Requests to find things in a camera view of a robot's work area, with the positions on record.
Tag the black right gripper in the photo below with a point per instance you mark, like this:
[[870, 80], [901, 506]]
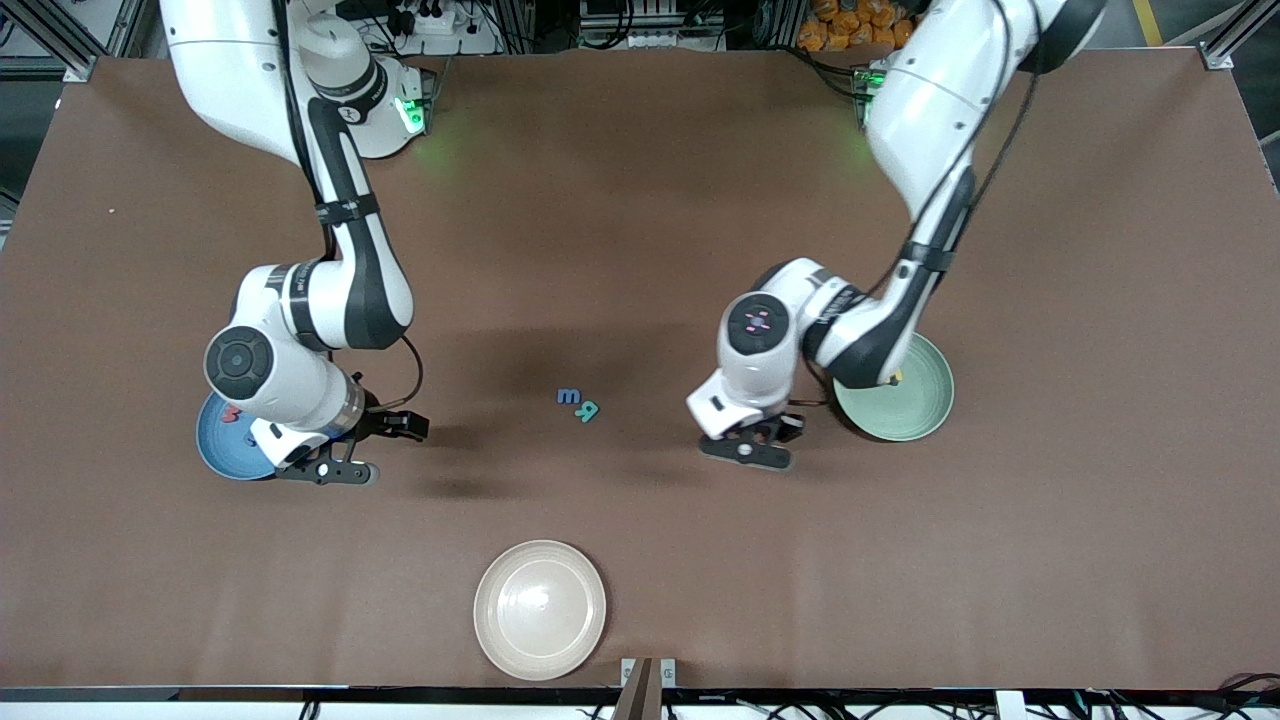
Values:
[[378, 420]]

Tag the blue foam letter m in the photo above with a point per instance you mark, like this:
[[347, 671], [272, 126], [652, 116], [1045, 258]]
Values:
[[569, 391]]

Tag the red foam letter w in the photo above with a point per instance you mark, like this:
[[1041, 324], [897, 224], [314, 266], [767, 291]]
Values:
[[232, 413]]

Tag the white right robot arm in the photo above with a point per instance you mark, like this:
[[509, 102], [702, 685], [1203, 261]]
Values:
[[230, 80]]

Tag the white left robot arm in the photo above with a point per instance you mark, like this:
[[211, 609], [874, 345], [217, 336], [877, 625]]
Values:
[[930, 110]]

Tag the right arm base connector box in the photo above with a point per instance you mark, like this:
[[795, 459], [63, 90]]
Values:
[[418, 105]]

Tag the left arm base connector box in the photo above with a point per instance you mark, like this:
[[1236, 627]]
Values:
[[868, 85]]

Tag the green round plate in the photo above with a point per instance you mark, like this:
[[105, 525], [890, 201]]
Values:
[[910, 410]]

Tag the teal foam letter R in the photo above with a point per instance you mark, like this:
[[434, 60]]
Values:
[[586, 414]]

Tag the blue round plate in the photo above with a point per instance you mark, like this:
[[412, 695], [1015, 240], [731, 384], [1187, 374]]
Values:
[[225, 455]]

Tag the beige round plate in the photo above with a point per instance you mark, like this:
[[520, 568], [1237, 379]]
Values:
[[540, 610]]

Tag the white power strip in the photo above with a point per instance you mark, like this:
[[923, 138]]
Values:
[[440, 20]]

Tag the pile of orange items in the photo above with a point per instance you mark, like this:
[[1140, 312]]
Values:
[[850, 25]]

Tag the black equipment rack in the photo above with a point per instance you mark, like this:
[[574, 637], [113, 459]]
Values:
[[650, 20]]

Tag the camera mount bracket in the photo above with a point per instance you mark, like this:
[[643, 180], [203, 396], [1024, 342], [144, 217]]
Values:
[[640, 695]]

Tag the aluminium frame profile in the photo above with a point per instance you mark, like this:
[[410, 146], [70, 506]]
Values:
[[1235, 38], [55, 35]]

